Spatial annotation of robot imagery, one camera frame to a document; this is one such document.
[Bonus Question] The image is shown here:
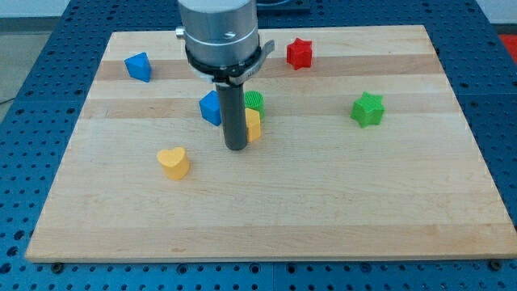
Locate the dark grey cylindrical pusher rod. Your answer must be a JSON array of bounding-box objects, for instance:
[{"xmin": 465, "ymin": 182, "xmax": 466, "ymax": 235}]
[{"xmin": 216, "ymin": 85, "xmax": 247, "ymax": 150}]

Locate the yellow heart block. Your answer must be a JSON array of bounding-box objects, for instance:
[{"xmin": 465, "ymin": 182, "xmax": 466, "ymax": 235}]
[{"xmin": 157, "ymin": 147, "xmax": 191, "ymax": 180}]

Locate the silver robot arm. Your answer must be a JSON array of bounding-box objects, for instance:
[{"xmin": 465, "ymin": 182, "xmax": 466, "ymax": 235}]
[{"xmin": 175, "ymin": 0, "xmax": 275, "ymax": 150}]

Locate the yellow hexagon block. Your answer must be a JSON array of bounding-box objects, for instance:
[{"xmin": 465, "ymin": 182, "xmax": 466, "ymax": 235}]
[{"xmin": 245, "ymin": 108, "xmax": 262, "ymax": 142}]

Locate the green cylinder block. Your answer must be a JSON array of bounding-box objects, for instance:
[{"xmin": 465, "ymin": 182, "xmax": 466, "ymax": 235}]
[{"xmin": 244, "ymin": 91, "xmax": 264, "ymax": 120}]

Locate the blue cube block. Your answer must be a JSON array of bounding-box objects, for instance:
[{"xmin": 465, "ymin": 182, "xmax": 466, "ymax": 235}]
[{"xmin": 199, "ymin": 91, "xmax": 221, "ymax": 126}]

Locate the red star block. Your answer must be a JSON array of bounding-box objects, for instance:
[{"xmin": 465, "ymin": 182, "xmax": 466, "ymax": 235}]
[{"xmin": 286, "ymin": 38, "xmax": 313, "ymax": 70}]

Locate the blue triangle block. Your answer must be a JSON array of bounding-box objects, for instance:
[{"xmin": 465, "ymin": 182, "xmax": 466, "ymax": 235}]
[{"xmin": 124, "ymin": 52, "xmax": 152, "ymax": 82}]

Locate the wooden board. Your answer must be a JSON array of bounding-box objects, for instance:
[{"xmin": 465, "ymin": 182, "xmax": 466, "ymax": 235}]
[{"xmin": 25, "ymin": 25, "xmax": 516, "ymax": 263}]

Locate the green star block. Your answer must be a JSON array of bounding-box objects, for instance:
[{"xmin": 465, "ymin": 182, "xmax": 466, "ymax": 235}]
[{"xmin": 351, "ymin": 91, "xmax": 385, "ymax": 128}]

